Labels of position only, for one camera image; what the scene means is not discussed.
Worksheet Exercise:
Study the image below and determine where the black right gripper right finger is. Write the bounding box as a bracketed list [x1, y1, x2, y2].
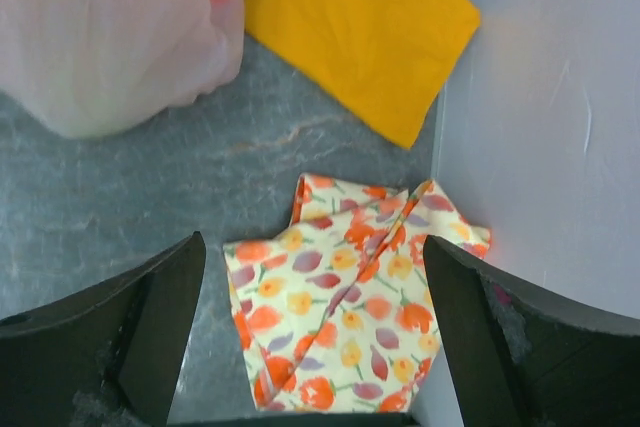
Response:
[423, 236, 639, 426]

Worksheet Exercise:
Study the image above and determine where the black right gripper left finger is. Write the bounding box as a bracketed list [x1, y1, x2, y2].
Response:
[1, 232, 206, 426]

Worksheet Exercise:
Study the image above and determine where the pink plastic bag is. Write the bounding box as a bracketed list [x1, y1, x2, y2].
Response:
[1, 0, 244, 139]

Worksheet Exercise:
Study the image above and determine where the floral patterned cloth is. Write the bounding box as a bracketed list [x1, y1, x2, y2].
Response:
[223, 174, 491, 413]

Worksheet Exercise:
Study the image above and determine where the orange folded cloth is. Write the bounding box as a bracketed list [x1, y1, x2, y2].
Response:
[245, 0, 481, 149]

